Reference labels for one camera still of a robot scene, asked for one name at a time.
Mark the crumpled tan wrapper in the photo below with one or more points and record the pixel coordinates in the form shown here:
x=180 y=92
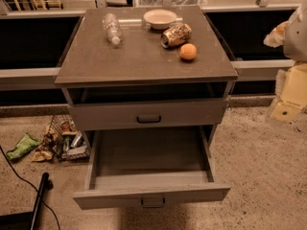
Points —
x=42 y=155

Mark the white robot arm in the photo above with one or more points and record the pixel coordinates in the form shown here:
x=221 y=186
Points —
x=295 y=41

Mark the wire basket of trash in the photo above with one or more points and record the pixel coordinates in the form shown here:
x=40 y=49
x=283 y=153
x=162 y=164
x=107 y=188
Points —
x=64 y=140

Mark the green chip bag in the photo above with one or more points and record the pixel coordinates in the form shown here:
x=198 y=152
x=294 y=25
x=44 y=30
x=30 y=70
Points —
x=23 y=146

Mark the black stand leg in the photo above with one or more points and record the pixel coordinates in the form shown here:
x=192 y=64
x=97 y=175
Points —
x=27 y=220

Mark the clear plastic water bottle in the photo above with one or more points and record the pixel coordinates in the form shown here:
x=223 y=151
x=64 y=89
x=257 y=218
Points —
x=112 y=29

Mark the crushed patterned soda can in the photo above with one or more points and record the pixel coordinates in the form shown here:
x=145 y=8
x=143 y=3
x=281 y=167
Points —
x=176 y=35

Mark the orange fruit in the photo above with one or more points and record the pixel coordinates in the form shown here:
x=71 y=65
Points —
x=188 y=51

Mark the metal railing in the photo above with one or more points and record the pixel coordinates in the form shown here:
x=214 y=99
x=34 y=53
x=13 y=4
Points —
x=43 y=77

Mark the grey drawer cabinet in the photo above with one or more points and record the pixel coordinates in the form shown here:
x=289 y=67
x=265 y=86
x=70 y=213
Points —
x=140 y=69

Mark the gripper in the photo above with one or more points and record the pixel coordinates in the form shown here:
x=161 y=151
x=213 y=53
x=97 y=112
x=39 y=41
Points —
x=296 y=39

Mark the white bowl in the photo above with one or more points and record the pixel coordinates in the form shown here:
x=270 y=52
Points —
x=159 y=19

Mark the grey top drawer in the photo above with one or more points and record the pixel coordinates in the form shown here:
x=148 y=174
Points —
x=147 y=114

